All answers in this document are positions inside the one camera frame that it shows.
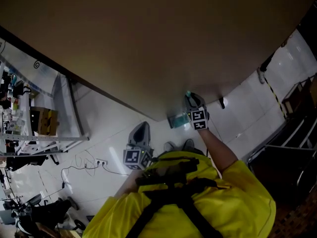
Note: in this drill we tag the yellow shirt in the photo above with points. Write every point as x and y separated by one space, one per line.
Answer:
235 207

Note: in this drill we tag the white metal shelf rack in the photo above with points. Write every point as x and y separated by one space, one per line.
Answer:
24 137

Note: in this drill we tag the person's grey right shoe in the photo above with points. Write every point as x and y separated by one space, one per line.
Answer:
188 144

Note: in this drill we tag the black metal frame rack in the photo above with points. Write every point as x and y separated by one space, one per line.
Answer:
284 157

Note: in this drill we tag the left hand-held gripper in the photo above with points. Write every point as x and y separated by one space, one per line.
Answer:
138 146

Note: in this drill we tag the person's grey shoe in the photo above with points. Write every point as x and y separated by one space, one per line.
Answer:
188 144
169 146

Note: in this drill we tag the yellow black striped floor tape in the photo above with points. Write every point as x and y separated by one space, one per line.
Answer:
275 97

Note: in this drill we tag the person's grey left shoe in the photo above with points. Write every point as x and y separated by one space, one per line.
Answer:
169 146

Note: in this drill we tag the black table foot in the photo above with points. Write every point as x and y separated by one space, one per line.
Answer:
222 102

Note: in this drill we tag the person's right forearm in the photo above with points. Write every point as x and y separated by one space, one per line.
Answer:
218 149

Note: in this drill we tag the yellow and black cardboard box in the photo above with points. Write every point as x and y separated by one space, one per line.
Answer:
44 120

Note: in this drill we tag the teal mop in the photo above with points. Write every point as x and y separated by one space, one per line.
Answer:
178 121

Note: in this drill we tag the wooden crate cart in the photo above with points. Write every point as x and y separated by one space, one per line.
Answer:
299 93

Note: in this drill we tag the person's left forearm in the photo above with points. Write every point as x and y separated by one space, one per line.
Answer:
130 182

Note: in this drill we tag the black office chair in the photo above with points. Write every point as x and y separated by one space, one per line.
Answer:
24 161

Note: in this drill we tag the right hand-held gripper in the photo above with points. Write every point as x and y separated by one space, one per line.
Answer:
198 115

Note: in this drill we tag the white power strip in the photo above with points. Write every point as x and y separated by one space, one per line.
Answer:
101 161

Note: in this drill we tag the black chest harness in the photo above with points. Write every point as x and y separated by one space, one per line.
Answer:
173 177

